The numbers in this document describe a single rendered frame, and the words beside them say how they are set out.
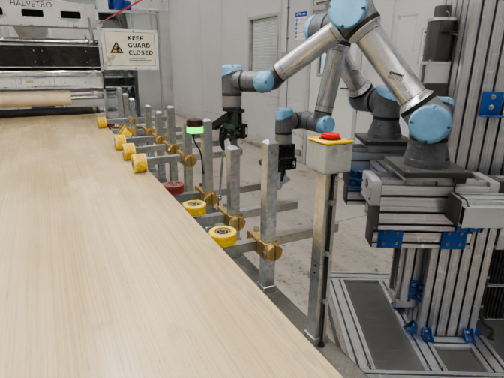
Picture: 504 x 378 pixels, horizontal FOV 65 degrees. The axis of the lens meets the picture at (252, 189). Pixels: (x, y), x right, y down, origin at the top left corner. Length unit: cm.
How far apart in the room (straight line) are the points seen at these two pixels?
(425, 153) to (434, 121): 19
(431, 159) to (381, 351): 87
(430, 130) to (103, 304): 99
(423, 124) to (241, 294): 74
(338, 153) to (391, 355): 120
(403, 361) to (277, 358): 120
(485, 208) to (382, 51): 58
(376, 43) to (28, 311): 113
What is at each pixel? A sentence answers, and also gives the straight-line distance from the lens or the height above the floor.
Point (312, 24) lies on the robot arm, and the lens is 181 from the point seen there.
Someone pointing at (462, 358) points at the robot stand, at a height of 21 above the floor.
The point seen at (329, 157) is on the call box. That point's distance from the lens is 84.
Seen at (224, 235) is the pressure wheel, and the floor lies 91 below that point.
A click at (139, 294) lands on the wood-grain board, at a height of 90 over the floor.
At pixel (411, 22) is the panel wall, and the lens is 424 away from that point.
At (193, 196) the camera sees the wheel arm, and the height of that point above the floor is 85.
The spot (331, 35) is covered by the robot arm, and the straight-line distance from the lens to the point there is 148.
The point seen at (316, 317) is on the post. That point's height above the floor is 78.
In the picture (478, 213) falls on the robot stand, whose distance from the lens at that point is 143.
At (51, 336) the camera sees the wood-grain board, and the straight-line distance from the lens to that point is 85.
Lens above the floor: 138
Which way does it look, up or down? 18 degrees down
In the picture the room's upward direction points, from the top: 1 degrees clockwise
